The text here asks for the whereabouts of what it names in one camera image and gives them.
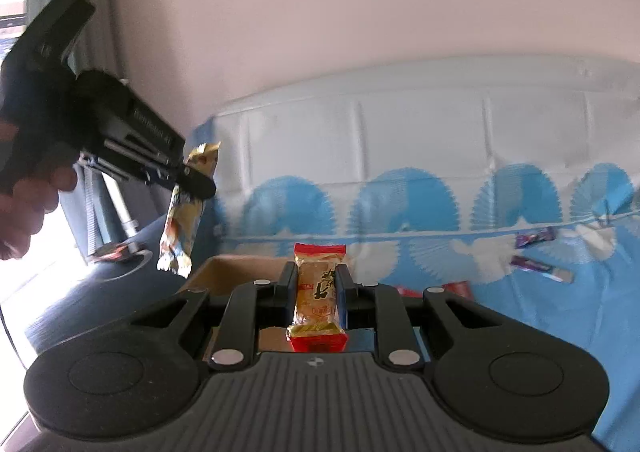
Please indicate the smartphone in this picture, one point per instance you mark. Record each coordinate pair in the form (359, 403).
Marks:
(116, 253)

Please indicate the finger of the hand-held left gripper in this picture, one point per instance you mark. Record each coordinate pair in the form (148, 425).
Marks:
(197, 184)

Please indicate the red snack bar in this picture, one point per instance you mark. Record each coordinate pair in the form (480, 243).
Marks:
(406, 291)

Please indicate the red yellow snack packet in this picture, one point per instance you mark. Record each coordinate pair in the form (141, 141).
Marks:
(316, 302)

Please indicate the purple silver snack packet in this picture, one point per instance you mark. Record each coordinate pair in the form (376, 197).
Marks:
(540, 268)

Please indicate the golden white snack packet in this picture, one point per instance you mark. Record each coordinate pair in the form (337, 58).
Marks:
(182, 224)

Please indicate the person's left hand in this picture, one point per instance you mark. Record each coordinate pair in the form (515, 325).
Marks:
(30, 212)

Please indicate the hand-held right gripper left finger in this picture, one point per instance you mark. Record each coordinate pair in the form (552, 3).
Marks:
(289, 297)

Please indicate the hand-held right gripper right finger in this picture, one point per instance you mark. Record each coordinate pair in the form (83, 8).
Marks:
(342, 297)

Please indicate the cardboard box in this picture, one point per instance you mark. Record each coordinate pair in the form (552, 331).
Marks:
(225, 269)

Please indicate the blue fan-print sofa cover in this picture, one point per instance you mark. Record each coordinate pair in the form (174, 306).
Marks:
(450, 141)

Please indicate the dark red chocolate bar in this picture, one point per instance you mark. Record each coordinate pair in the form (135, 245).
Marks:
(457, 288)

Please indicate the blue sofa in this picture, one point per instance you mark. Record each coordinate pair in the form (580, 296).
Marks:
(100, 302)

